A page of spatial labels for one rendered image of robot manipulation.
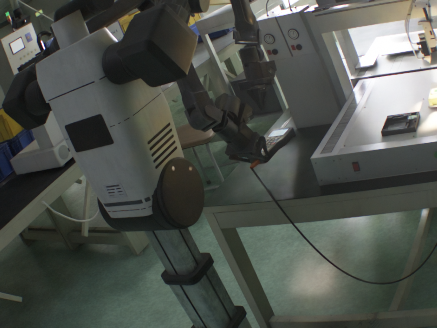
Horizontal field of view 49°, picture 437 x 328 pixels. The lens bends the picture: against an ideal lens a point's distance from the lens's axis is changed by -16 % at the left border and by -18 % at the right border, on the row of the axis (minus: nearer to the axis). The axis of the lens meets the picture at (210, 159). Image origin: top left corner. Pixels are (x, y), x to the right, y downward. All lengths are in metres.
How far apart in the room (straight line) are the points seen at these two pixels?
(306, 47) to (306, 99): 0.23
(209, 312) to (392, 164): 0.67
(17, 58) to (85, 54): 5.91
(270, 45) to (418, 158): 0.84
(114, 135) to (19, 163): 2.44
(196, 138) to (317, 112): 1.50
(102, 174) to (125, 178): 0.07
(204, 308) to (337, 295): 1.13
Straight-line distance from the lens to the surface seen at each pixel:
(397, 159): 1.55
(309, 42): 2.02
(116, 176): 1.18
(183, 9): 1.07
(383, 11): 1.83
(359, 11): 1.85
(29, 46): 7.15
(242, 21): 1.66
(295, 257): 2.81
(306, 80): 2.09
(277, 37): 2.06
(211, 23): 4.15
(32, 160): 3.37
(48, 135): 3.17
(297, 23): 2.01
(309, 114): 2.15
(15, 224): 2.88
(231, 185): 1.95
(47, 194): 3.02
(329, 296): 2.43
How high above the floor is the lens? 1.51
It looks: 20 degrees down
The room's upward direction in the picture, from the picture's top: 24 degrees counter-clockwise
